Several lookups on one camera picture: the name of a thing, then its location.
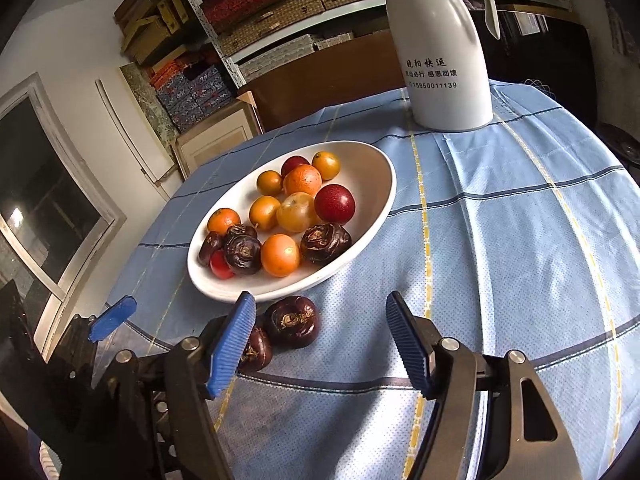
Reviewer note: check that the large red plum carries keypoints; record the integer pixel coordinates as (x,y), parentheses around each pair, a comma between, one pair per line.
(335,203)

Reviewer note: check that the orange mandarin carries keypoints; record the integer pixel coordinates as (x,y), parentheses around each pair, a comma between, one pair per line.
(222,219)

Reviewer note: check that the small orange fruit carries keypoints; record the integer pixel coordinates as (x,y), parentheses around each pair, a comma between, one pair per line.
(270,183)

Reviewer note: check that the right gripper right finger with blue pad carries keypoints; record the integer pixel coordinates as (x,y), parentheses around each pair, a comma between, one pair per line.
(524,438)

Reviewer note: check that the dark water chestnut extra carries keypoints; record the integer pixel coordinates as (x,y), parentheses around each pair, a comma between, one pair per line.
(211,244)

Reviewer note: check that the wooden cabinet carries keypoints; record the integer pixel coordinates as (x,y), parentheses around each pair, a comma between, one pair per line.
(217,134)

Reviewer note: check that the shelf with boxes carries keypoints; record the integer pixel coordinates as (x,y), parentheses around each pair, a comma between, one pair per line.
(238,29)

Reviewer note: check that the pale yellow fruit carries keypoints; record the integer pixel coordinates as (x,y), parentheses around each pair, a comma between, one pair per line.
(263,213)

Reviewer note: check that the large orange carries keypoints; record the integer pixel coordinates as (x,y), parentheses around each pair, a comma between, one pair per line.
(303,178)

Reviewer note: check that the small red cherry tomato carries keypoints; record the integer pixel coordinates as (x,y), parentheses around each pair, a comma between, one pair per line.
(219,266)

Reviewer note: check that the white thermos jug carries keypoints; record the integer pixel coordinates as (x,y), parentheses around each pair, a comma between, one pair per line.
(443,63)

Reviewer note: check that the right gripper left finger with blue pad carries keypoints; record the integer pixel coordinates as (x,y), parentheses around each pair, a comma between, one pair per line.
(159,419)

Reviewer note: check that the window frame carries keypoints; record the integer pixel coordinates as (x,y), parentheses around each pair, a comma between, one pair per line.
(56,218)

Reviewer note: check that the white oval plate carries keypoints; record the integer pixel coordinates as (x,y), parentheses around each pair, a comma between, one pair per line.
(349,183)

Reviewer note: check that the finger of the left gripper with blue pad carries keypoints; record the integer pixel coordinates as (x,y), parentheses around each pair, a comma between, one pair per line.
(113,317)

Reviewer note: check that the big dark water chestnut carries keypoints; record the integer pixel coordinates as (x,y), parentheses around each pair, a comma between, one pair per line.
(324,242)

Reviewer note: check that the orange yellow fruit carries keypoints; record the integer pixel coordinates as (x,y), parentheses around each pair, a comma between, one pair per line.
(296,213)

